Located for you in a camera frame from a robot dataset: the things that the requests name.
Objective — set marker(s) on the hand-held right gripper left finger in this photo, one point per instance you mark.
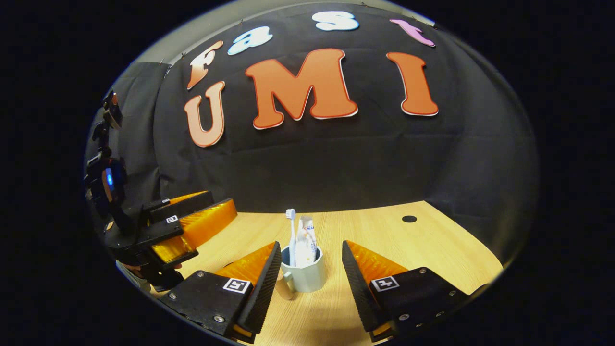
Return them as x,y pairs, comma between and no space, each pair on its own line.
262,288

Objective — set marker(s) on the black backdrop cloth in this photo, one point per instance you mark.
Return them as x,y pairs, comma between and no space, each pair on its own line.
336,163

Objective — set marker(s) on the wooden desktop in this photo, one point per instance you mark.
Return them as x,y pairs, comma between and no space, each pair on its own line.
432,250

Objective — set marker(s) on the white toothpaste tube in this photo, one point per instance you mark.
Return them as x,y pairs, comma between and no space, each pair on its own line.
306,240

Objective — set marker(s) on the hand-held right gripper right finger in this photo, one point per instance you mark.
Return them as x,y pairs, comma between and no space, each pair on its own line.
358,283

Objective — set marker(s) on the white toothbrush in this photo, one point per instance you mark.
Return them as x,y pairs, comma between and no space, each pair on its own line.
291,230

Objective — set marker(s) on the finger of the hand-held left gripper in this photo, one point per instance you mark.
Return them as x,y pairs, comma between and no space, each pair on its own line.
187,204
202,226

